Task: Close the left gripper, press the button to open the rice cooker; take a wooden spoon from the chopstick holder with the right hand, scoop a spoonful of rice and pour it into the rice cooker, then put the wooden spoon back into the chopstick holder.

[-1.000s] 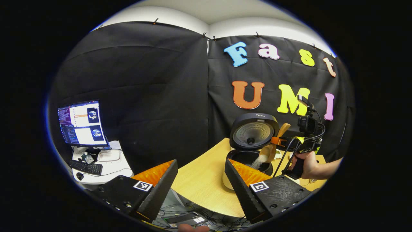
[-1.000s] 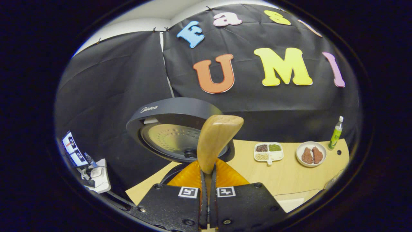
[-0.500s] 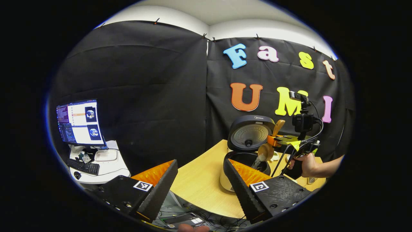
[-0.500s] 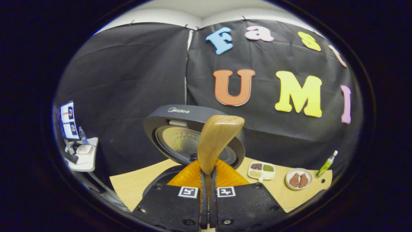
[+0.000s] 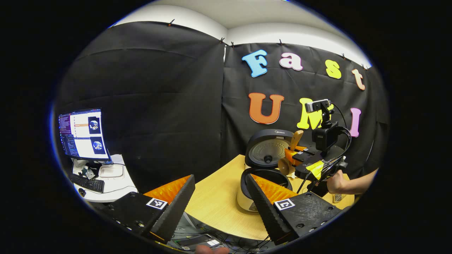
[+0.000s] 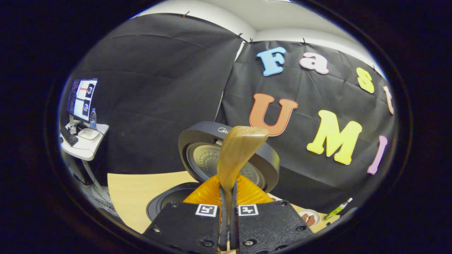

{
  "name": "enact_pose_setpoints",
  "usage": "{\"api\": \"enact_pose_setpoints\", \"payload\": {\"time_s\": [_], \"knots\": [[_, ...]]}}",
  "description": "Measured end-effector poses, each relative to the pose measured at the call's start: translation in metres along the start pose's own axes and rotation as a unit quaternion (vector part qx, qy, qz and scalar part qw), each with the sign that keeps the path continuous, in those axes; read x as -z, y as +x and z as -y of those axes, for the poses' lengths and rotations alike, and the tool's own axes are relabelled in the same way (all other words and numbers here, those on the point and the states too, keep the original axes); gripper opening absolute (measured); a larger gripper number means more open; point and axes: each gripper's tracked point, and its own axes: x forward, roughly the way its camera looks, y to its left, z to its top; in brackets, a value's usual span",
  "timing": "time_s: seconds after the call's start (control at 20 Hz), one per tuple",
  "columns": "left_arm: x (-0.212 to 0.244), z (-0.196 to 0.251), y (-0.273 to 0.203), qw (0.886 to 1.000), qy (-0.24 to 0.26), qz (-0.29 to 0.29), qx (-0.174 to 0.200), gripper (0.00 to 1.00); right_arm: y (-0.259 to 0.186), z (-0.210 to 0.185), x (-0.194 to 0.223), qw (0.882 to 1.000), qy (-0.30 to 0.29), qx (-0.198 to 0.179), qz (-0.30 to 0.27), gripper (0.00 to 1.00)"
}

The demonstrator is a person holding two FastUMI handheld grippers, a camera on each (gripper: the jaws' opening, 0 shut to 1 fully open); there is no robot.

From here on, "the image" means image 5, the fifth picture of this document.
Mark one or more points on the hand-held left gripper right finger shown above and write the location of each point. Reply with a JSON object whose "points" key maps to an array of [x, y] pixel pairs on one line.
{"points": [[265, 208]]}

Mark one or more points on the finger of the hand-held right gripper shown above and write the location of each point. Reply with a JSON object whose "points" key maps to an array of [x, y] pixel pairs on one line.
{"points": [[301, 148], [289, 155]]}

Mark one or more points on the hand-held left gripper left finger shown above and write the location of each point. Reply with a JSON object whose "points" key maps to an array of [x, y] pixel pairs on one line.
{"points": [[176, 211]]}

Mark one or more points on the wooden spoon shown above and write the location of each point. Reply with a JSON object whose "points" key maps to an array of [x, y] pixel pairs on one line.
{"points": [[296, 139]]}

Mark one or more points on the dark grey rice cooker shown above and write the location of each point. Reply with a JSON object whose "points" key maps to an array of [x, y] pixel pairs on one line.
{"points": [[265, 148]]}

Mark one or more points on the clear square chopstick holder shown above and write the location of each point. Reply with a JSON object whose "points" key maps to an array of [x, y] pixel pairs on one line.
{"points": [[339, 198]]}

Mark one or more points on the black device with white label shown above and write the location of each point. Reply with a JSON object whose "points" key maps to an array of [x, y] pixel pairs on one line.
{"points": [[197, 241]]}

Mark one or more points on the white side desk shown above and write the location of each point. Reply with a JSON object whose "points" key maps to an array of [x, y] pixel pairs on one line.
{"points": [[116, 183]]}

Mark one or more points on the small white box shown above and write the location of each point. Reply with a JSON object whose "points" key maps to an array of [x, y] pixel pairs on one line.
{"points": [[111, 171]]}

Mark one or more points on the black keyboard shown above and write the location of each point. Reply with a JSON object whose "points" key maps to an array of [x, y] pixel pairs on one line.
{"points": [[88, 182]]}

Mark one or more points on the black computer mouse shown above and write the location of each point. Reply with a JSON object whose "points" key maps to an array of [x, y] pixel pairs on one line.
{"points": [[82, 192]]}

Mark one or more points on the black backdrop cloth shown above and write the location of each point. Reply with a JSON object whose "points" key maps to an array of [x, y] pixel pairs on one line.
{"points": [[159, 106]]}

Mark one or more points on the computer monitor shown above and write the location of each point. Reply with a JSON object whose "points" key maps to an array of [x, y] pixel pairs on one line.
{"points": [[84, 134]]}

